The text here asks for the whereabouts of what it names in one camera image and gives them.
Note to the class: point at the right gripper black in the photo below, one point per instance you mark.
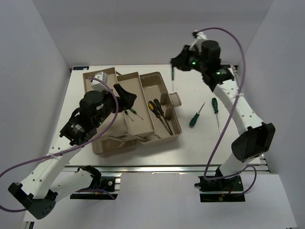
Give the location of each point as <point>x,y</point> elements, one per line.
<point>180,61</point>

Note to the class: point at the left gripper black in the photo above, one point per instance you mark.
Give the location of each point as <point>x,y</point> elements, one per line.
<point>127,99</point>

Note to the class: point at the short black green precision screwdriver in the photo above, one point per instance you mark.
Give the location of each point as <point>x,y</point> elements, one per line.
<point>134,112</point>

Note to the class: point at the yellow black handle file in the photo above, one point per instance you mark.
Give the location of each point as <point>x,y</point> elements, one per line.
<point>153,108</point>

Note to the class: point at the yellow black long screwdriver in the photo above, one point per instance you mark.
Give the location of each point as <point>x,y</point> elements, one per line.
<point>161,112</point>

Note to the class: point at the beige cantilever toolbox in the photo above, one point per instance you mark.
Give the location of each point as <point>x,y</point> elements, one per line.
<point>124,135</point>

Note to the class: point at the green handle long screwdriver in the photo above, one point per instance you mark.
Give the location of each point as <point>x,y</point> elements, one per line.
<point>216,111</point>

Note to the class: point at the large green handle screwdriver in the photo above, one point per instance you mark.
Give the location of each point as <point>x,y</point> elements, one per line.
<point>195,117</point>

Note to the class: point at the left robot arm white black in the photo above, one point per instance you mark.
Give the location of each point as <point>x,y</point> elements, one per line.
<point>39,191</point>

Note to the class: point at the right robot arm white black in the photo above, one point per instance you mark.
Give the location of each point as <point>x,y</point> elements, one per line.
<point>255,136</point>

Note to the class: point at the blue label sticker left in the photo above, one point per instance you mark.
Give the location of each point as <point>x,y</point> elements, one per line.
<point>80,68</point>

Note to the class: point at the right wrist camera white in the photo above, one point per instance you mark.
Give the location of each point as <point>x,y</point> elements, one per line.
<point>199,37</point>

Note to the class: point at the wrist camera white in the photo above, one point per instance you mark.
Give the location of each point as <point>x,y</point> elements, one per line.
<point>199,37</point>
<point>99,83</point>

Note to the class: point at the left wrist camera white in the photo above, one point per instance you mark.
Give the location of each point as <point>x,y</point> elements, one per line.
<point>99,83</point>

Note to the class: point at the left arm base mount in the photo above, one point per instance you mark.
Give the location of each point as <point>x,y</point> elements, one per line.
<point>108,190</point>

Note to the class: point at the aluminium front rail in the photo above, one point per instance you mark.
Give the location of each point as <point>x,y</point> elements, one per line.
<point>259,168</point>

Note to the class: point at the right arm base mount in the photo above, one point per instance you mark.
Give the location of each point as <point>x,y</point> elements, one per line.
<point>221,191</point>

